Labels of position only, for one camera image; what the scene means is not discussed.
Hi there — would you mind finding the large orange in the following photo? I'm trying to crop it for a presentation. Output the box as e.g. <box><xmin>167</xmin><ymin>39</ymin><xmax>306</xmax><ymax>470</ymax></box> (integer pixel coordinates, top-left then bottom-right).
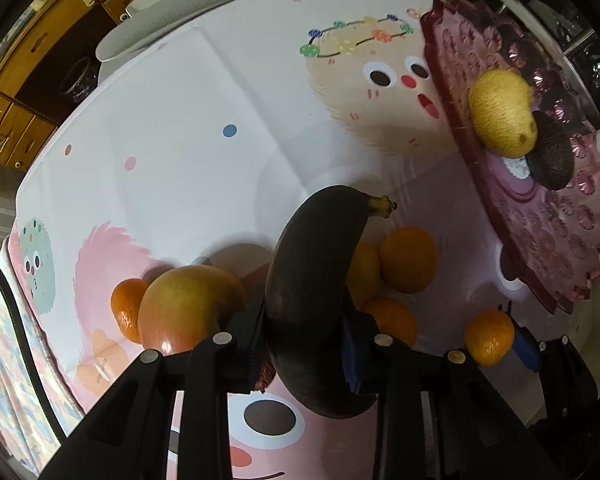
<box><xmin>379</xmin><ymin>226</ymin><xmax>439</xmax><ymax>295</ymax></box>

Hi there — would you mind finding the wooden desk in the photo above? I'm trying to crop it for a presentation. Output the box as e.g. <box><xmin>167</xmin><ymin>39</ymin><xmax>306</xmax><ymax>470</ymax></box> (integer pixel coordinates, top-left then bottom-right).
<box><xmin>0</xmin><ymin>0</ymin><xmax>191</xmax><ymax>171</ymax></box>

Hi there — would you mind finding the red yellow apple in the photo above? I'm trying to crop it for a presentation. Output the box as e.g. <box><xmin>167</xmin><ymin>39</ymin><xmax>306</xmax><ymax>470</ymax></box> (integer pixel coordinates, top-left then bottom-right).
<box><xmin>137</xmin><ymin>265</ymin><xmax>248</xmax><ymax>356</ymax></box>

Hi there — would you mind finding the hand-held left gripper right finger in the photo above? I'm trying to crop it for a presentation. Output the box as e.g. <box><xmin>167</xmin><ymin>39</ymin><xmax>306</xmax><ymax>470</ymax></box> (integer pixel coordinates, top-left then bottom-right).
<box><xmin>337</xmin><ymin>305</ymin><xmax>553</xmax><ymax>480</ymax></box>

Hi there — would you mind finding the chrome metal railing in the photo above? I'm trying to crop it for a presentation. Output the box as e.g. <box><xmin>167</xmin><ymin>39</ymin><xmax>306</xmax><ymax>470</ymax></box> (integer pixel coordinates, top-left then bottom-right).
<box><xmin>455</xmin><ymin>0</ymin><xmax>600</xmax><ymax>126</ymax></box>

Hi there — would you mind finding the small orange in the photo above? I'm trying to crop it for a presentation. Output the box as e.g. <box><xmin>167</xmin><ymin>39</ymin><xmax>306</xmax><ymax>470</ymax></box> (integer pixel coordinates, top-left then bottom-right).
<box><xmin>111</xmin><ymin>278</ymin><xmax>151</xmax><ymax>345</ymax></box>
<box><xmin>463</xmin><ymin>309</ymin><xmax>516</xmax><ymax>367</ymax></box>
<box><xmin>362</xmin><ymin>298</ymin><xmax>418</xmax><ymax>351</ymax></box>

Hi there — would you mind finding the yellowish citrus fruit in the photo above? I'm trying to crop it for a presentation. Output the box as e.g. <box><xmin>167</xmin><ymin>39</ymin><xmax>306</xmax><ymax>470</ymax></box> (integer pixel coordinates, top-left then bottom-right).
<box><xmin>347</xmin><ymin>242</ymin><xmax>385</xmax><ymax>311</ymax></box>

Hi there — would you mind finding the dark avocado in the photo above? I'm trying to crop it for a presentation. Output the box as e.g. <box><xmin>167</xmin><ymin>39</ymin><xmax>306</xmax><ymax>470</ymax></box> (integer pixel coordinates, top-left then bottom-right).
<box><xmin>525</xmin><ymin>110</ymin><xmax>576</xmax><ymax>191</ymax></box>

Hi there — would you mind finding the grey office chair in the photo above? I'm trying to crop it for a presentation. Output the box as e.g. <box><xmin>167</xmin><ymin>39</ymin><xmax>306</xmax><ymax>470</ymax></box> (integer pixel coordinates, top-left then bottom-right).
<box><xmin>96</xmin><ymin>0</ymin><xmax>306</xmax><ymax>63</ymax></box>

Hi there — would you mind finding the small reddish fruit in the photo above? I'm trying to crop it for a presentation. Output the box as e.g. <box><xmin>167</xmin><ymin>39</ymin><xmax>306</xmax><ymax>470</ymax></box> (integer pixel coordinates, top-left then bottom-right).
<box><xmin>254</xmin><ymin>355</ymin><xmax>277</xmax><ymax>393</ymax></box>

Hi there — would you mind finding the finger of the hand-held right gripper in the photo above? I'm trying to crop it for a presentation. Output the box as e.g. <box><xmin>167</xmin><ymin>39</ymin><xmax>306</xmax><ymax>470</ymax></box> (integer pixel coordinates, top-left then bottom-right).
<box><xmin>511</xmin><ymin>327</ymin><xmax>600</xmax><ymax>426</ymax></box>

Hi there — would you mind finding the dark waste basket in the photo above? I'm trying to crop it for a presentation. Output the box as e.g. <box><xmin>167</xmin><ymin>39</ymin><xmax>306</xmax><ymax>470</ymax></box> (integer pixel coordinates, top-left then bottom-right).
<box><xmin>60</xmin><ymin>57</ymin><xmax>101</xmax><ymax>101</ymax></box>

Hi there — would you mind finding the cartoon printed tablecloth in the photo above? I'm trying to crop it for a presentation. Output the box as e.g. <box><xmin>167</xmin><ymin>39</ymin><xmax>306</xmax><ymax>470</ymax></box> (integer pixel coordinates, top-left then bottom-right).
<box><xmin>7</xmin><ymin>0</ymin><xmax>600</xmax><ymax>480</ymax></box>

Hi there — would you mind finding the pastel floral blanket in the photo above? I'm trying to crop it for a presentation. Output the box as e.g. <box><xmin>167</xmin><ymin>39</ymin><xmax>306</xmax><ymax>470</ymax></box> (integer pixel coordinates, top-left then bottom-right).
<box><xmin>0</xmin><ymin>240</ymin><xmax>86</xmax><ymax>466</ymax></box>

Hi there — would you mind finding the dark overripe banana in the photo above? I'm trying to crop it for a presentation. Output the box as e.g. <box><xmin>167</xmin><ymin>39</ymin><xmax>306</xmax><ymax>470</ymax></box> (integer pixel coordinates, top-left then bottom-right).
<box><xmin>265</xmin><ymin>185</ymin><xmax>398</xmax><ymax>420</ymax></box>

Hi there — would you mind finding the yellow pear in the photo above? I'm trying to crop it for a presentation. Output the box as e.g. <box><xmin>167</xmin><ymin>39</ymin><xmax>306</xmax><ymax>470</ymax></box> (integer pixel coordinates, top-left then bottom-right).
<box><xmin>467</xmin><ymin>70</ymin><xmax>538</xmax><ymax>158</ymax></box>

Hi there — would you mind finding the black cable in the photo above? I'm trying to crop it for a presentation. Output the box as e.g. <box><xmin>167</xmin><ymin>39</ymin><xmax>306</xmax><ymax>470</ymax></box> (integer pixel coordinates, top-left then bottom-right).
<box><xmin>0</xmin><ymin>247</ymin><xmax>71</xmax><ymax>441</ymax></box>

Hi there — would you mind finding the pink glass fruit bowl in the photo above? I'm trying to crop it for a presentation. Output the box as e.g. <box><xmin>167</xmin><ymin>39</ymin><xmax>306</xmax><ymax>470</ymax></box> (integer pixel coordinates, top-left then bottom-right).
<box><xmin>420</xmin><ymin>0</ymin><xmax>600</xmax><ymax>316</ymax></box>

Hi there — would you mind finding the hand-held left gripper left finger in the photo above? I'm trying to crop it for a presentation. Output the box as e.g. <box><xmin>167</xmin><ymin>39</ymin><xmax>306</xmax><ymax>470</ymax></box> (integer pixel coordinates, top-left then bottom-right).
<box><xmin>37</xmin><ymin>292</ymin><xmax>271</xmax><ymax>480</ymax></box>

